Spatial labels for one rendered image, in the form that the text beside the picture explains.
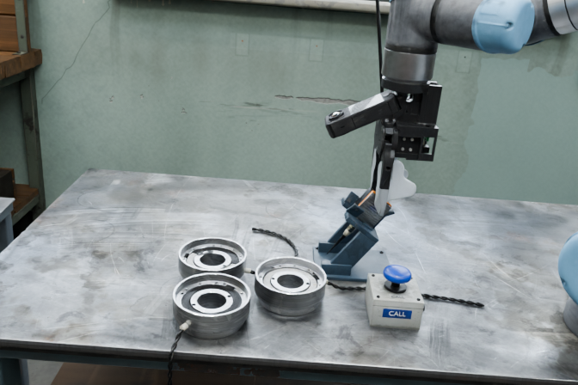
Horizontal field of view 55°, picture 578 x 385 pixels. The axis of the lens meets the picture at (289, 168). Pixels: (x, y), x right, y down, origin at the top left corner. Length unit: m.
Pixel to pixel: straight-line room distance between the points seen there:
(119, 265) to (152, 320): 0.16
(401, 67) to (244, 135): 1.67
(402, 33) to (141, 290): 0.53
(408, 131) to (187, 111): 1.69
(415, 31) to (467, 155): 1.77
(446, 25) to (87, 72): 1.94
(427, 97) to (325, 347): 0.38
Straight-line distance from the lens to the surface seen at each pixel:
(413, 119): 0.86
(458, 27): 0.77
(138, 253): 0.96
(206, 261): 0.90
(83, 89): 2.54
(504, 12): 0.75
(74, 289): 0.89
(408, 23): 0.81
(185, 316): 0.75
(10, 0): 2.47
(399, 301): 0.80
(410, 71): 0.81
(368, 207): 0.89
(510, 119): 2.56
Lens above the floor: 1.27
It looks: 20 degrees down
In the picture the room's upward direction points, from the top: 4 degrees clockwise
